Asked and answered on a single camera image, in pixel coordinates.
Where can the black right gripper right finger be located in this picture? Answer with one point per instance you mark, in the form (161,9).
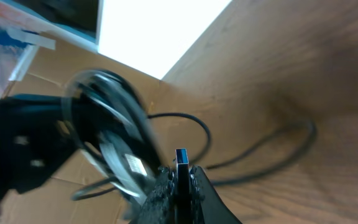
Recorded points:
(206,205)

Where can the cardboard box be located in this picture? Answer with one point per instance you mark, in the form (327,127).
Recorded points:
(48,74)

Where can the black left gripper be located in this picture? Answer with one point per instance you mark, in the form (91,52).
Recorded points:
(32,145)

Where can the dark monitor screen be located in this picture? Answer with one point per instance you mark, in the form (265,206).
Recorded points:
(75,21)

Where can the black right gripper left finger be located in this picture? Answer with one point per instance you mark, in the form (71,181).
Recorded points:
(159,206)

